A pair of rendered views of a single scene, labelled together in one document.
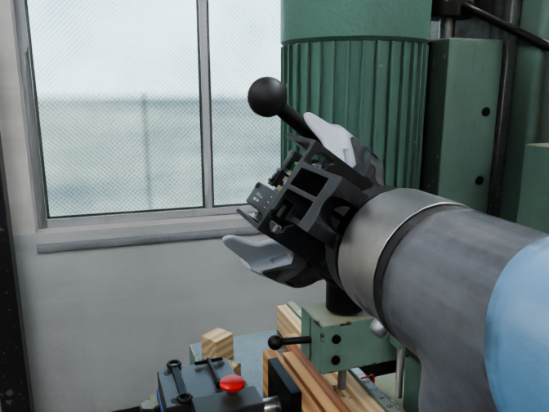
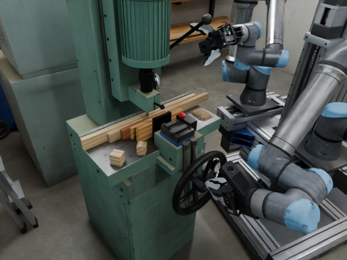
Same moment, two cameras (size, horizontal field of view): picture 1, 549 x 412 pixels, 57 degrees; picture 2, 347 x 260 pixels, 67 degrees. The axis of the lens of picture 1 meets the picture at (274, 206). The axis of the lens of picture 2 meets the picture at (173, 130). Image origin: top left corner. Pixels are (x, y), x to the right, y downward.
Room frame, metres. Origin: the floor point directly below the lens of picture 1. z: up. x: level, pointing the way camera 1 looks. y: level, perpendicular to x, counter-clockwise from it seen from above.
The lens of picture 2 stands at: (0.90, 0.83, 1.56)
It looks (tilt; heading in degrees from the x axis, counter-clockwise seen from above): 35 degrees down; 247
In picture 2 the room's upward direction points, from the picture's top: 3 degrees clockwise
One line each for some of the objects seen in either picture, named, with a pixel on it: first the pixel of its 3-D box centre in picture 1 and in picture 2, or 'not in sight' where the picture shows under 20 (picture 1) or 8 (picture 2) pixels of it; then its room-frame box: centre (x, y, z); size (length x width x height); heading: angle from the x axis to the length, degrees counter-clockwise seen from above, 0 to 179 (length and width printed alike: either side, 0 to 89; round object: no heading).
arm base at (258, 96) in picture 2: not in sight; (254, 92); (-0.07, -0.27, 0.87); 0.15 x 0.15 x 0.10
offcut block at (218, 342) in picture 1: (217, 346); (117, 157); (0.80, 0.10, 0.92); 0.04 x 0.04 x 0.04; 51
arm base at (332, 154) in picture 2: not in sight; (325, 141); (-0.09, 0.23, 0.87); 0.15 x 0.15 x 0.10
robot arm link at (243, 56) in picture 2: not in sight; (248, 56); (0.17, -0.09, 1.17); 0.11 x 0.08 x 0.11; 149
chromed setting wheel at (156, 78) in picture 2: not in sight; (152, 82); (0.56, -0.26, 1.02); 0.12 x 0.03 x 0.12; 110
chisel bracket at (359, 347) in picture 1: (356, 336); (144, 97); (0.64, -0.11, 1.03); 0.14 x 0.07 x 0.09; 110
